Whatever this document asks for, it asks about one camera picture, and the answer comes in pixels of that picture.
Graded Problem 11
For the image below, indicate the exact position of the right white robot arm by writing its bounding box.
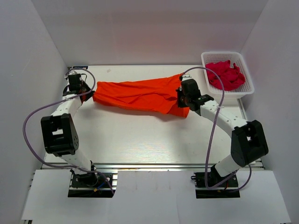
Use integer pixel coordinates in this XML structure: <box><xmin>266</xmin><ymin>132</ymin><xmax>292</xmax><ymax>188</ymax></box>
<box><xmin>177</xmin><ymin>77</ymin><xmax>269</xmax><ymax>186</ymax></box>

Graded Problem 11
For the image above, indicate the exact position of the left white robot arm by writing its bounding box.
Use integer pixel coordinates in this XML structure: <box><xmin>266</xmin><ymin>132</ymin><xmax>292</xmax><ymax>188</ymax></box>
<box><xmin>41</xmin><ymin>72</ymin><xmax>99</xmax><ymax>186</ymax></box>

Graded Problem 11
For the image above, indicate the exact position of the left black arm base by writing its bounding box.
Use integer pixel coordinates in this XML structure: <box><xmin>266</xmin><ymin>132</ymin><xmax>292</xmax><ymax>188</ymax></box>
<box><xmin>71</xmin><ymin>170</ymin><xmax>112</xmax><ymax>189</ymax></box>

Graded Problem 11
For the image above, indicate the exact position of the orange t shirt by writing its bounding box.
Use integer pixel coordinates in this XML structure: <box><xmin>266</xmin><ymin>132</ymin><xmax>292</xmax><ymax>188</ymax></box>
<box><xmin>93</xmin><ymin>74</ymin><xmax>189</xmax><ymax>118</ymax></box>

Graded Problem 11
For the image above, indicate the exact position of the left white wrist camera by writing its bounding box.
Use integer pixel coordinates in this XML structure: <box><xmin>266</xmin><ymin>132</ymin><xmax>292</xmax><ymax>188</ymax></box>
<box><xmin>67</xmin><ymin>70</ymin><xmax>78</xmax><ymax>76</ymax></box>

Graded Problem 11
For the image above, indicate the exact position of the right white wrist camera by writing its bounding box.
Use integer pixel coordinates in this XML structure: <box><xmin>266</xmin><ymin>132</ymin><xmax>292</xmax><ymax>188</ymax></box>
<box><xmin>179</xmin><ymin>74</ymin><xmax>192</xmax><ymax>82</ymax></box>

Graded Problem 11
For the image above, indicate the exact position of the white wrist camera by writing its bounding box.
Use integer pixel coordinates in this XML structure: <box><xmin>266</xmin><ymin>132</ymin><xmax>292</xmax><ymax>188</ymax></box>
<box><xmin>67</xmin><ymin>70</ymin><xmax>78</xmax><ymax>76</ymax></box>
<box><xmin>179</xmin><ymin>74</ymin><xmax>192</xmax><ymax>82</ymax></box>

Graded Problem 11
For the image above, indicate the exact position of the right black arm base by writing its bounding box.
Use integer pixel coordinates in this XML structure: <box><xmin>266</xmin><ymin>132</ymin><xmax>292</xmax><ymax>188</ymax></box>
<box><xmin>191</xmin><ymin>170</ymin><xmax>239</xmax><ymax>190</ymax></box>

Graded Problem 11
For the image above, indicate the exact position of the white plastic basket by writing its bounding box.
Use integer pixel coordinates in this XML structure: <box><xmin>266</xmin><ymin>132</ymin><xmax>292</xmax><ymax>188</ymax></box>
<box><xmin>201</xmin><ymin>51</ymin><xmax>254</xmax><ymax>98</ymax></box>

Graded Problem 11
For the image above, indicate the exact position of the blue label sticker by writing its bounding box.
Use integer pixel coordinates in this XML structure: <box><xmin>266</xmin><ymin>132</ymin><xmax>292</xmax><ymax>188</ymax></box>
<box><xmin>71</xmin><ymin>66</ymin><xmax>88</xmax><ymax>70</ymax></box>

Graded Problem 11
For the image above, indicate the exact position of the magenta t shirt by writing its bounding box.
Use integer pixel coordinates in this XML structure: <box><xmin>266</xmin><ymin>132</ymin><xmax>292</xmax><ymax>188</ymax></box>
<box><xmin>206</xmin><ymin>60</ymin><xmax>245</xmax><ymax>91</ymax></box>

